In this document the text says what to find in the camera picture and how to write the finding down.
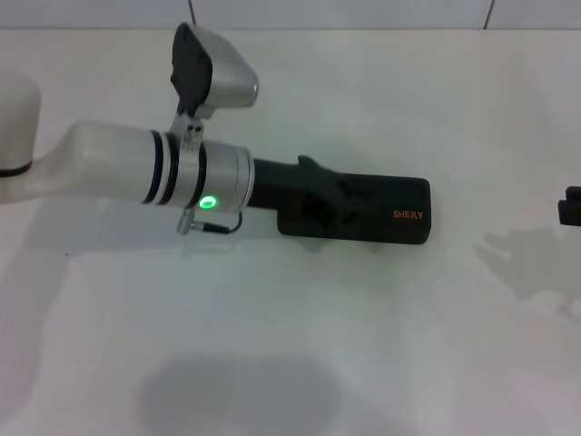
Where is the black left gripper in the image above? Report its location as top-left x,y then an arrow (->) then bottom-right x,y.
251,154 -> 369,229

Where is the black glasses case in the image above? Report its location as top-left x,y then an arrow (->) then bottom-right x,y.
276,172 -> 433,248

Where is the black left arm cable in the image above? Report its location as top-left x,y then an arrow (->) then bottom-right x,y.
175,209 -> 243,237

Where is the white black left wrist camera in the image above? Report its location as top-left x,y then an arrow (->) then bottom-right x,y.
170,21 -> 261,124

